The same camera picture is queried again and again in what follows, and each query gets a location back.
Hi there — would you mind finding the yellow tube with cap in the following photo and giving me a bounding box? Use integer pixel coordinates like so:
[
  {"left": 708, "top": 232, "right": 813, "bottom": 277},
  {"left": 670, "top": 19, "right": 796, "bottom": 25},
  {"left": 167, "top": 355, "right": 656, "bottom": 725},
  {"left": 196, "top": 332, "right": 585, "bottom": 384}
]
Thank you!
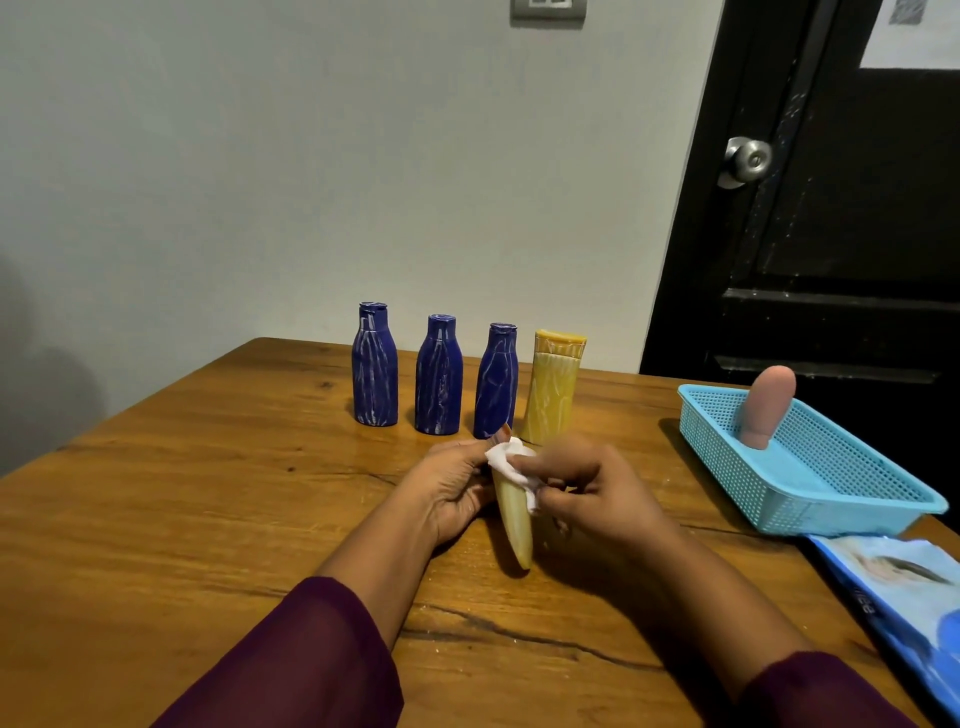
[{"left": 519, "top": 329, "right": 588, "bottom": 447}]

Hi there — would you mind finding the blue streaked bottle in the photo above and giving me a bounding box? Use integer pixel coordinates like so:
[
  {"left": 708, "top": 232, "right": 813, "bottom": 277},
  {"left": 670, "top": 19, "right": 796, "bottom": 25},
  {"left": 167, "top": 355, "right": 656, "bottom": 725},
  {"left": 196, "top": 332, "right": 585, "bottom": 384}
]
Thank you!
[
  {"left": 414, "top": 314, "right": 465, "bottom": 437},
  {"left": 351, "top": 301, "right": 400, "bottom": 429},
  {"left": 472, "top": 323, "right": 520, "bottom": 441}
]

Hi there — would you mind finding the white wipe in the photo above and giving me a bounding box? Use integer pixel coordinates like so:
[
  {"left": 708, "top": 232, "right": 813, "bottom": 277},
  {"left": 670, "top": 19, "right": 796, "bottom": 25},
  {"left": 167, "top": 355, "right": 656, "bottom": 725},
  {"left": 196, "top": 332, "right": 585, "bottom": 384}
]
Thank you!
[{"left": 484, "top": 438, "right": 543, "bottom": 516}]

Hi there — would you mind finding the silver door knob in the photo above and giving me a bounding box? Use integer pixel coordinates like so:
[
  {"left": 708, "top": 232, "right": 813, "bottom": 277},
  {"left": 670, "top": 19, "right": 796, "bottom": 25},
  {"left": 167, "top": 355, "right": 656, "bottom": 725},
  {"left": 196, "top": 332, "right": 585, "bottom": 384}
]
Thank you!
[{"left": 717, "top": 136, "right": 774, "bottom": 190}]

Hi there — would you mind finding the person's right hand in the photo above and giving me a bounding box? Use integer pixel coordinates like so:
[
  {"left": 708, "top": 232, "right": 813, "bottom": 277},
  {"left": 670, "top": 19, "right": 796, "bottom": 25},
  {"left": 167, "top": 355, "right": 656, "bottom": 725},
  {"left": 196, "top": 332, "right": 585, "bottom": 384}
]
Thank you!
[{"left": 507, "top": 436, "right": 685, "bottom": 556}]

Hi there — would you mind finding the grey wall switch plate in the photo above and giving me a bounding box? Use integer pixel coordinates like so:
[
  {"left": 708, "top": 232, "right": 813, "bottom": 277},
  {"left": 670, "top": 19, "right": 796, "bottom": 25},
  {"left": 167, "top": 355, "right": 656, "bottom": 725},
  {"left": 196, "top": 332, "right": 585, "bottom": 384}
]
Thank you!
[{"left": 510, "top": 0, "right": 588, "bottom": 24}]

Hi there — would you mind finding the pale yellow tube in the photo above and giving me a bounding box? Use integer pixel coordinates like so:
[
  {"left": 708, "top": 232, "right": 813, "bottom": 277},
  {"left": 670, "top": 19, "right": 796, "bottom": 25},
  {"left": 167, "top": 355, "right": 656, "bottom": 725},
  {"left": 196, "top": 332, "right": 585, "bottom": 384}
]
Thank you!
[{"left": 489, "top": 424, "right": 535, "bottom": 571}]

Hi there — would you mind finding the blue wipes packet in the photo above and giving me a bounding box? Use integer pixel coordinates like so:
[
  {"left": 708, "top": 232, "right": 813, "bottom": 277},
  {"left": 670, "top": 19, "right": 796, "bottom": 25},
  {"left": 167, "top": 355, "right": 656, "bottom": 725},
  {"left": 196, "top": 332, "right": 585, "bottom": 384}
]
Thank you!
[{"left": 808, "top": 534, "right": 960, "bottom": 721}]

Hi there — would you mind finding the person's left hand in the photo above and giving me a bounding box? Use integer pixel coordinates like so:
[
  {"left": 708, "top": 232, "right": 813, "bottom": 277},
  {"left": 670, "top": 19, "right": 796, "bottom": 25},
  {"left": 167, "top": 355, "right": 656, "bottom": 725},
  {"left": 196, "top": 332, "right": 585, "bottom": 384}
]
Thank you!
[{"left": 401, "top": 438, "right": 500, "bottom": 548}]

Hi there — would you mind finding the light blue plastic basket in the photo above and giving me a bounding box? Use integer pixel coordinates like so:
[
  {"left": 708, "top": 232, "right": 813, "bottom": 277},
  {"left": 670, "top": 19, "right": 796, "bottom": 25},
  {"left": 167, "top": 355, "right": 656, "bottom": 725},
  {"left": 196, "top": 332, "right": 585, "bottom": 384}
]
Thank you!
[{"left": 677, "top": 384, "right": 950, "bottom": 538}]

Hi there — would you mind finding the white paper sheet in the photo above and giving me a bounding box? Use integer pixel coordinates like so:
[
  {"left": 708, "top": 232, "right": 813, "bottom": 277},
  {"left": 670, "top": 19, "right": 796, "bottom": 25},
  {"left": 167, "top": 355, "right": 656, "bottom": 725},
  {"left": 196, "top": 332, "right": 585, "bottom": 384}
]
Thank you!
[{"left": 859, "top": 0, "right": 960, "bottom": 72}]

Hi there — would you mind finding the black door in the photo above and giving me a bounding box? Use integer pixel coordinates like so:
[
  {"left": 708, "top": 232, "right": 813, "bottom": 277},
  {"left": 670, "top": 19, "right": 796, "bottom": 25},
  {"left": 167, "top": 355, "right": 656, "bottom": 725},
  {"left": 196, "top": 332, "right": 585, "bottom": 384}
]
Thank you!
[{"left": 639, "top": 0, "right": 960, "bottom": 535}]

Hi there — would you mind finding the pink tube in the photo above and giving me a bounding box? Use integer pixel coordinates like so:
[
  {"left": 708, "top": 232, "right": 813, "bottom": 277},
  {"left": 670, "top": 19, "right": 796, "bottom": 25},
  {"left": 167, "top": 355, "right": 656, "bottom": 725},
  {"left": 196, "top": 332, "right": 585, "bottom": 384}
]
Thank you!
[{"left": 738, "top": 365, "right": 798, "bottom": 452}]

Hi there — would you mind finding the person's left forearm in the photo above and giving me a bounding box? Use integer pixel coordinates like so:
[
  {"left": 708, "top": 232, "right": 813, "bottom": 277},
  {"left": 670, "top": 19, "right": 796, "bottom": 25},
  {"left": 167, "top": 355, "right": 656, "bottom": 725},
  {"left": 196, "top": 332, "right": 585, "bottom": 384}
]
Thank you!
[{"left": 152, "top": 495, "right": 440, "bottom": 728}]

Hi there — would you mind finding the person's right forearm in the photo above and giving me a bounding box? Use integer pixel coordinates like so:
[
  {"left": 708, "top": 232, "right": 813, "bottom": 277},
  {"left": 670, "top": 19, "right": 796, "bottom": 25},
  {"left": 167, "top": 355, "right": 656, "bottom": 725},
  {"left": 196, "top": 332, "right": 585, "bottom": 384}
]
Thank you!
[{"left": 600, "top": 525, "right": 920, "bottom": 728}]

